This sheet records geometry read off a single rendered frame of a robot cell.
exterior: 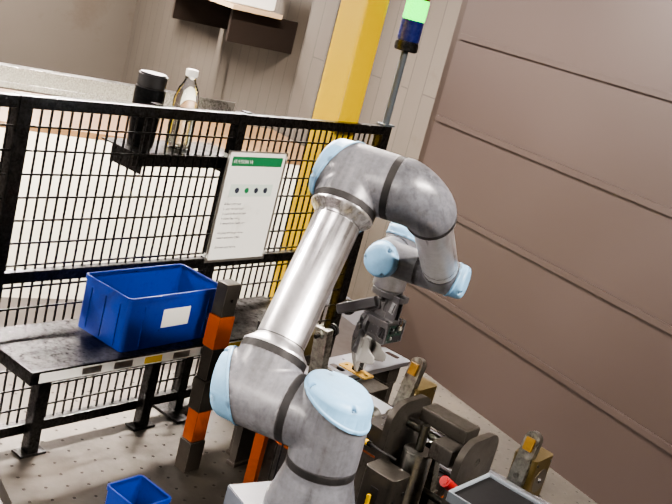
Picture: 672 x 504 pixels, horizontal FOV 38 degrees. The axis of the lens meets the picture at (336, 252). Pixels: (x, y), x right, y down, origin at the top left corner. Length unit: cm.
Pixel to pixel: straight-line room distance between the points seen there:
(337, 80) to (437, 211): 123
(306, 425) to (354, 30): 155
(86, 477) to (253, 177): 87
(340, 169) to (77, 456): 112
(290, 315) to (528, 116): 343
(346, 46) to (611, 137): 198
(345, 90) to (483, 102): 239
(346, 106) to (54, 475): 130
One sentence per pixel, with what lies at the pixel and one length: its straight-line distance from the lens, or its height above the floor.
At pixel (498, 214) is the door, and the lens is 498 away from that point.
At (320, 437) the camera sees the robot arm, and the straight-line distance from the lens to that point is 152.
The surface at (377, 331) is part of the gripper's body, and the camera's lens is 219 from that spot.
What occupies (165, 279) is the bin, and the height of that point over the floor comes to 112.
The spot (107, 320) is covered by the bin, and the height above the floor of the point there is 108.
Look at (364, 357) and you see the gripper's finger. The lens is 224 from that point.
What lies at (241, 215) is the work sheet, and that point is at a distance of 261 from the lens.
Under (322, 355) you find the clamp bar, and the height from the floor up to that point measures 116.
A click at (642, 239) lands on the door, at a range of 439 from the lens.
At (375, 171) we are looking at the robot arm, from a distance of 167.
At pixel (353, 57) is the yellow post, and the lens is 283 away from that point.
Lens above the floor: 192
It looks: 15 degrees down
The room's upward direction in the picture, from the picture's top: 15 degrees clockwise
